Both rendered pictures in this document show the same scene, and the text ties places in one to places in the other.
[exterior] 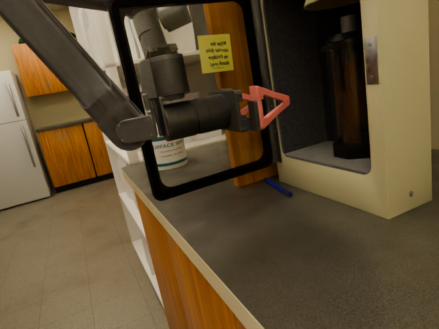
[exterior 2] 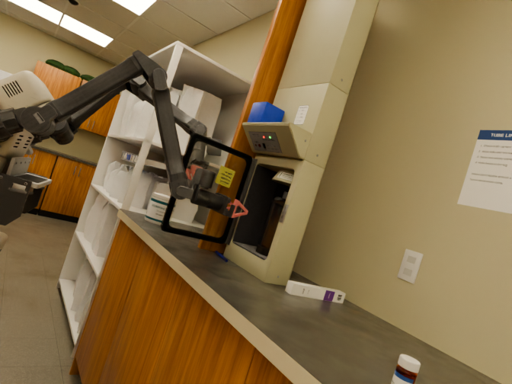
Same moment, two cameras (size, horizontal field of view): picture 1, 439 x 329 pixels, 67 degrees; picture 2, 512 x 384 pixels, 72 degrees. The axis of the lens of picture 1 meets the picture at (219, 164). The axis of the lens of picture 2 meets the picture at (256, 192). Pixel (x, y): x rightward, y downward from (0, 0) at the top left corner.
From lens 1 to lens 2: 0.74 m
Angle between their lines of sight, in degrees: 20
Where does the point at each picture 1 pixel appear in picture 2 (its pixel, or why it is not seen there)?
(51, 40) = (172, 144)
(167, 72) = (207, 177)
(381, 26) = (292, 203)
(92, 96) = (175, 171)
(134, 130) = (184, 192)
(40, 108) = not seen: hidden behind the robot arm
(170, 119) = (199, 195)
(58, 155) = not seen: hidden behind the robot
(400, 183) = (275, 269)
